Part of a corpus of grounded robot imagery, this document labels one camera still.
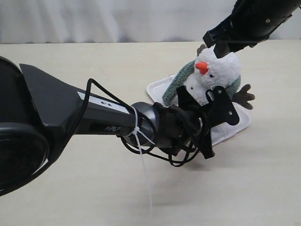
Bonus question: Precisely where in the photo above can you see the green knitted scarf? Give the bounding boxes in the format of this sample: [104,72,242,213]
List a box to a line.
[162,59,241,105]

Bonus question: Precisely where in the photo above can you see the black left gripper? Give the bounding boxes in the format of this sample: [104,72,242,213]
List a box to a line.
[153,86,239,159]

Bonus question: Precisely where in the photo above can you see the white plush snowman toy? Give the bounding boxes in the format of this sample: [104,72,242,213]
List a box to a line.
[184,44,255,110]

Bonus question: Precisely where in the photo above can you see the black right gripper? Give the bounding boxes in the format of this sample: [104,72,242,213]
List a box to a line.
[203,9,292,58]

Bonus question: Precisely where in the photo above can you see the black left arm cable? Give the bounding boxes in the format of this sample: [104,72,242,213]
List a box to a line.
[72,79,205,168]

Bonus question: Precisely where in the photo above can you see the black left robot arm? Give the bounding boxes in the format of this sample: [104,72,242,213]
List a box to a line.
[0,57,239,195]

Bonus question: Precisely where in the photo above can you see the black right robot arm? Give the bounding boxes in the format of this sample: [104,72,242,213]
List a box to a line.
[203,0,301,58]

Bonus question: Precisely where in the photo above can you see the white backdrop curtain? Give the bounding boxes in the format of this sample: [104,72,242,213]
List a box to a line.
[0,0,301,45]

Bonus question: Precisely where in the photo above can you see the white zip tie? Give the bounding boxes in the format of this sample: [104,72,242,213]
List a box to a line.
[128,106,157,207]

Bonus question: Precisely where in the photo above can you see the white plastic tray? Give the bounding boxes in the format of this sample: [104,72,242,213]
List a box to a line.
[146,74,251,146]

